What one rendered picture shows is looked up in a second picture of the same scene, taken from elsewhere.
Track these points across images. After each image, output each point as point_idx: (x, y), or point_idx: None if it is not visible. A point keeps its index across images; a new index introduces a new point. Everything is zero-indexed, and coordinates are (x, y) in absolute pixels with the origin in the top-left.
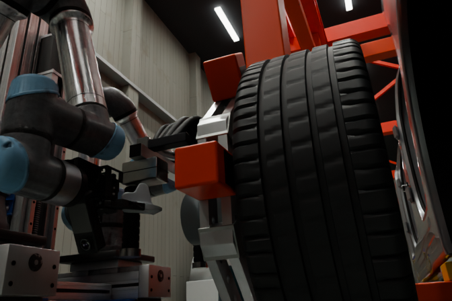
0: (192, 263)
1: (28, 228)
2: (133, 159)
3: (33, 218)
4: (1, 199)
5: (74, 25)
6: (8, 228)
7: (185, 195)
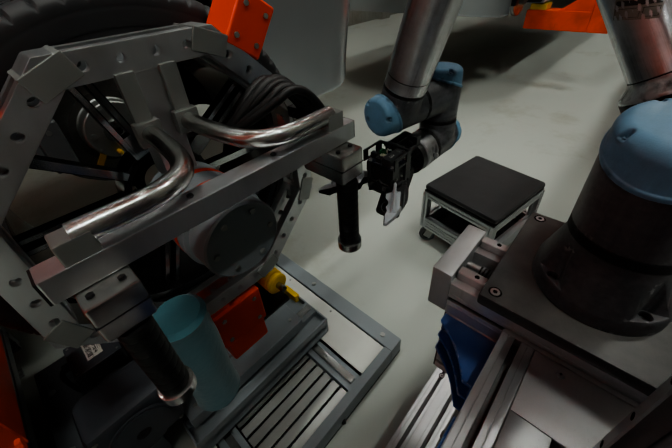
0: (192, 379)
1: (627, 416)
2: (348, 139)
3: (642, 412)
4: (564, 230)
5: None
6: (538, 273)
7: (259, 200)
